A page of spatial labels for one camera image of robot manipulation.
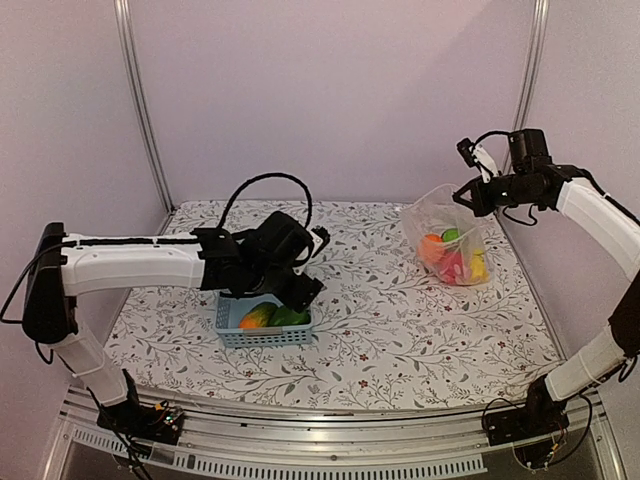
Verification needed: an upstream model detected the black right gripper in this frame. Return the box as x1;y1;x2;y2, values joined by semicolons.
453;172;540;217

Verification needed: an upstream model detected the green toy bell pepper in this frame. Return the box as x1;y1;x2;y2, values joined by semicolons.
268;306;311;327

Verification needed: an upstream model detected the green toy watermelon ball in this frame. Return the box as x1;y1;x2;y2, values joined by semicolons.
441;228;461;242

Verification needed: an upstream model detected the orange green toy mango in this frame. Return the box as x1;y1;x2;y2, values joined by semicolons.
238;302;278;329

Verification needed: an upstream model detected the clear zip top bag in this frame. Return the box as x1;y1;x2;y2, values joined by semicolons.
400;184;491;286

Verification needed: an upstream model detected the orange toy orange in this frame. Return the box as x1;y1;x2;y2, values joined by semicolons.
417;234;446;263

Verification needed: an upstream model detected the yellow toy banana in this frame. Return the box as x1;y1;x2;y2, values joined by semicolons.
469;249;489;283

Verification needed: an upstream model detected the red toy apple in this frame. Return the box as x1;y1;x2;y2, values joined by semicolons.
438;251;471;286

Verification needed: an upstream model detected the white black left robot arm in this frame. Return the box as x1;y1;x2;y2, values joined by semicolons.
18;211;330;445

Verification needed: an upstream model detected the light blue perforated basket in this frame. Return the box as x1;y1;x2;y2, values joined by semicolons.
215;293;312;348

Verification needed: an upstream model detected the floral tablecloth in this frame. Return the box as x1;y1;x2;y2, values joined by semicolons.
106;202;561;410

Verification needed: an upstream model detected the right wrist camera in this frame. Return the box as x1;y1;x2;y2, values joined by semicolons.
456;138;477;168

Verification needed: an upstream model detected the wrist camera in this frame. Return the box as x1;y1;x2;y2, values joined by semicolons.
456;138;477;168
309;226;330;258

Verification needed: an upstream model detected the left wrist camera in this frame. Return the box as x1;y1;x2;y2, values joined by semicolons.
309;226;330;258

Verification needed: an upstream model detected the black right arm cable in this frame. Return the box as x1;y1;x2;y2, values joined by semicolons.
472;130;511;151

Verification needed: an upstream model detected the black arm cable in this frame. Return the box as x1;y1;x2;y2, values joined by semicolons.
219;173;314;234
472;130;511;151

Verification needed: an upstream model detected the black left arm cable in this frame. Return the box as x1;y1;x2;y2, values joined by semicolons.
219;173;314;234

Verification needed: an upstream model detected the aluminium front rail frame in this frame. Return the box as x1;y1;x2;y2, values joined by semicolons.
43;387;627;479

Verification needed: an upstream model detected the right aluminium corner post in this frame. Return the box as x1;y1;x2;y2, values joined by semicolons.
512;0;550;130

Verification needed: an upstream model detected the aluminium corner post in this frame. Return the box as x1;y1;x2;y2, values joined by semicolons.
114;0;175;214
512;0;550;130

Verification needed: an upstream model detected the left aluminium corner post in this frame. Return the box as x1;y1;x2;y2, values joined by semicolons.
114;0;175;214

